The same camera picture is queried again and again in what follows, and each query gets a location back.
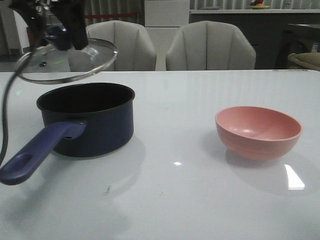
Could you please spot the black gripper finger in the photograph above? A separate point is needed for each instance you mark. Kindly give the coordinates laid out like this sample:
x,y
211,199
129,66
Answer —
x,y
71,13
34,14

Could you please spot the glass lid with blue knob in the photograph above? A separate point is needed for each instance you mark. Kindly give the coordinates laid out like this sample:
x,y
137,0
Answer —
x,y
59,62

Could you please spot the dark blue saucepan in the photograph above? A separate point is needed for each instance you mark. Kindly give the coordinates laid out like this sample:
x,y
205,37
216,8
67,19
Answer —
x,y
81,120

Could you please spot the pink bowl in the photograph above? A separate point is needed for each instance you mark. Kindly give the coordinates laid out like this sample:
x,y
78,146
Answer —
x,y
257,133

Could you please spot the red barrier belt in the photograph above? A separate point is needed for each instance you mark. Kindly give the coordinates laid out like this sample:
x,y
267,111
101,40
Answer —
x,y
107,16

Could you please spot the grey curtain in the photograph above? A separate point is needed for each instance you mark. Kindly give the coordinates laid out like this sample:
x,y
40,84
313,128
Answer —
x,y
105,7

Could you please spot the left grey upholstered chair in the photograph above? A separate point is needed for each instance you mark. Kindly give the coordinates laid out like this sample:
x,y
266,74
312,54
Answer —
x,y
135,48

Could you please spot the grey upholstered chair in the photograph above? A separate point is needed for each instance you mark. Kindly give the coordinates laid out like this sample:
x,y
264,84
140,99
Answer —
x,y
135,48
209,46

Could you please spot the white cabinet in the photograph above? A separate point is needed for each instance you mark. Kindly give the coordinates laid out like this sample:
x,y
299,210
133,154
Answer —
x,y
162,19

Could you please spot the right grey upholstered chair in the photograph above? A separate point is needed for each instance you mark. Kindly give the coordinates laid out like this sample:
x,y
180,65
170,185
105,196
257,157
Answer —
x,y
209,46

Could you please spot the fruit plate on counter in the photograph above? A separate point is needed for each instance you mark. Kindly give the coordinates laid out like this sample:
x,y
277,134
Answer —
x,y
258,5

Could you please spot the dark counter sideboard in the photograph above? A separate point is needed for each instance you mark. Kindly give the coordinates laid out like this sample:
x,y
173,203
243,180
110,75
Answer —
x,y
264,29

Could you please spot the dark side table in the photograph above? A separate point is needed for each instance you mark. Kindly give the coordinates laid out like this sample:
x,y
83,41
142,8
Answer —
x,y
297,38

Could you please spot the beige sofa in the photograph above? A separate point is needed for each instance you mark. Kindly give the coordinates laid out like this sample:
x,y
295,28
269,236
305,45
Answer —
x,y
308,61

